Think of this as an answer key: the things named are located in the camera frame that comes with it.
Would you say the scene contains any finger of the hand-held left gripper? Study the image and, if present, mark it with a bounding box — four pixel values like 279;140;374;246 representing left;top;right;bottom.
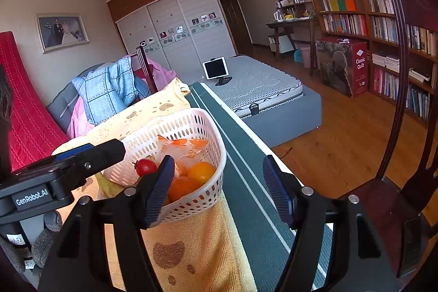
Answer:
55;139;126;183
10;143;96;174

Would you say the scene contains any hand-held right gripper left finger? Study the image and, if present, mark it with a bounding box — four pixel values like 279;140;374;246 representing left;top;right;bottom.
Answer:
39;155;176;292

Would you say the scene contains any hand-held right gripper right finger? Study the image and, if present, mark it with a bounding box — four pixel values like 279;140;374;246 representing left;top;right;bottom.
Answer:
263;155;401;292

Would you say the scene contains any red tomato with stem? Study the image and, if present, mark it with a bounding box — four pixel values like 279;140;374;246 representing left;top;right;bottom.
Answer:
133;157;158;177

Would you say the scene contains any yellow brown-spotted banana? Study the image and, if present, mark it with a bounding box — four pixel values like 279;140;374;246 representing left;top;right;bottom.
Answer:
94;172;141;200

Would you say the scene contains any yellowish orange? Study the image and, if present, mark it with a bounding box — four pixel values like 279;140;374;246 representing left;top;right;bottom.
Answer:
188;161;216;185

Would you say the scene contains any white plastic basket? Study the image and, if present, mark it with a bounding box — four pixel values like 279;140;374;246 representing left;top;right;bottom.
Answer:
103;108;227;227

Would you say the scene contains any person's left hand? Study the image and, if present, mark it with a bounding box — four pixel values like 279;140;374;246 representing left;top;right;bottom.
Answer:
0;210;64;275

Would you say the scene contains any grey padded headboard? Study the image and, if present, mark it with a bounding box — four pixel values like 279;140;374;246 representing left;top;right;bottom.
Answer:
46;63;106;135

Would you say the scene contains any red quilted bedspread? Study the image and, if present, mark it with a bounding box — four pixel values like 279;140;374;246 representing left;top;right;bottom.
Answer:
0;31;71;173

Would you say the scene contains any blue checkered quilt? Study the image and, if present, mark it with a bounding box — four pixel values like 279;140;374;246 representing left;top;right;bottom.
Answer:
73;57;151;126

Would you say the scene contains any yellow paw-print towel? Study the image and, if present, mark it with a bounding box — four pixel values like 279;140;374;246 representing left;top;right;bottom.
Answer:
51;78;257;292

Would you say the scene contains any reddish wooden chair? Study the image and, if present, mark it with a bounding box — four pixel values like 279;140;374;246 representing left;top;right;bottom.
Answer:
135;46;159;96

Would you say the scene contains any dark wooden chair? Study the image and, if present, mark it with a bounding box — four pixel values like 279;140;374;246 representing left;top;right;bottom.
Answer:
337;0;438;279

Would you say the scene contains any grey mattress bed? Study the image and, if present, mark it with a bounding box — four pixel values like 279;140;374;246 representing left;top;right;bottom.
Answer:
198;54;323;147

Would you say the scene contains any white tablet on stand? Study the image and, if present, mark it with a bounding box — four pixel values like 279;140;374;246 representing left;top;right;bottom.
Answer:
202;57;233;87

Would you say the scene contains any pink waste bin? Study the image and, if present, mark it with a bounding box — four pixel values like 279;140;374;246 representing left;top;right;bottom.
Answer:
297;45;313;68

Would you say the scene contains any dark red printed box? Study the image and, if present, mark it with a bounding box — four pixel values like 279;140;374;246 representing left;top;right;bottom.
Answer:
315;36;369;98

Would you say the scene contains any black phone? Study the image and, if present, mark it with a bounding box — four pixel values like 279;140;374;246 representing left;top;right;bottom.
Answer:
399;217;423;275

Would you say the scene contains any white storage box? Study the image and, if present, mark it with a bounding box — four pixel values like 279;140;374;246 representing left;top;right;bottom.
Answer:
267;34;295;55

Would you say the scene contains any white sliding-door wardrobe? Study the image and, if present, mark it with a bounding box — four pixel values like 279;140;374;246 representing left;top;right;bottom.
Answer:
107;0;238;77

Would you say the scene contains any dark wooden desk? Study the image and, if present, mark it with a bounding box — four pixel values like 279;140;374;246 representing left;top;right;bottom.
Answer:
266;16;320;75

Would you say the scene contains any dark brown door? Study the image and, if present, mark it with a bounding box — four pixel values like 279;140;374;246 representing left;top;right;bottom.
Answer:
211;0;254;56

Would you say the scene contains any wooden bookshelf with books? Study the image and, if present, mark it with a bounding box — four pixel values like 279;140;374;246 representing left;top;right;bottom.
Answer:
310;0;438;128

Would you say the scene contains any framed wall photo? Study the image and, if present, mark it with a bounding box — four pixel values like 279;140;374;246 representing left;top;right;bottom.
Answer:
36;13;90;54

